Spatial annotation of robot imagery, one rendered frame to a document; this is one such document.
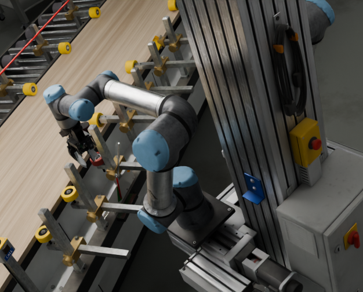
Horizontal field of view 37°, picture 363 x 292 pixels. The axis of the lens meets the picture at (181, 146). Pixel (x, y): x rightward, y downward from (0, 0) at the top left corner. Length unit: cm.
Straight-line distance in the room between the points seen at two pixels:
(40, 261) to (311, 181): 142
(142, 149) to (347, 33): 356
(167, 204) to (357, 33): 336
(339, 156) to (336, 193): 17
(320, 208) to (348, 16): 355
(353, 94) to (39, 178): 241
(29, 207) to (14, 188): 21
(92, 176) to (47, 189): 30
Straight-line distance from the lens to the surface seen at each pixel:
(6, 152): 323
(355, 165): 189
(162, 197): 178
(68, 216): 284
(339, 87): 431
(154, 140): 153
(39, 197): 279
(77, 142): 199
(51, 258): 277
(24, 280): 230
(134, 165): 273
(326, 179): 186
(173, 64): 320
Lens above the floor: 256
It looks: 38 degrees down
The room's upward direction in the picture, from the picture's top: 21 degrees counter-clockwise
